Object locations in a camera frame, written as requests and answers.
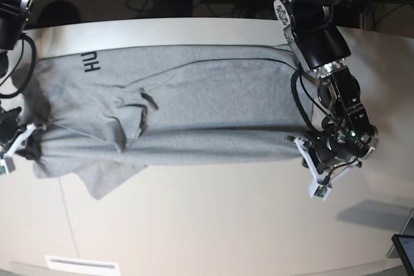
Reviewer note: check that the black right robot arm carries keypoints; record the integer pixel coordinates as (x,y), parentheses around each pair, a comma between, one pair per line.
(14,16)

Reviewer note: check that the grey T-shirt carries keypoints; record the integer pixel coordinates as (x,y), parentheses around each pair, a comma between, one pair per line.
(110,114)

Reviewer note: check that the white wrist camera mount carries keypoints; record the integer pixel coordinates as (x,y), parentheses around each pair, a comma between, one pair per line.
(8,150)
(323,176)

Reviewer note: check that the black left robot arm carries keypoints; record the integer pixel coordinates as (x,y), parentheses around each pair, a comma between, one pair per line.
(310,31)

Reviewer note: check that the white flat label strip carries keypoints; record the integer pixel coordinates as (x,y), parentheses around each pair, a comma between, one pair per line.
(88,267)

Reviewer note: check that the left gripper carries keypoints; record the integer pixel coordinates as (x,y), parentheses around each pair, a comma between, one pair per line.
(333,147)

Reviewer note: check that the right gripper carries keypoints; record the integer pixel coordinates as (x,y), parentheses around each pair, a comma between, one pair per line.
(30,148)

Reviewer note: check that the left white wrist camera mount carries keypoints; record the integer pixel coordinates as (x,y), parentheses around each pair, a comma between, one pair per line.
(323,176)

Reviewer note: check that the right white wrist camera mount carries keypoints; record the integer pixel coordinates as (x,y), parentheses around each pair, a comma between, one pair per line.
(8,150)

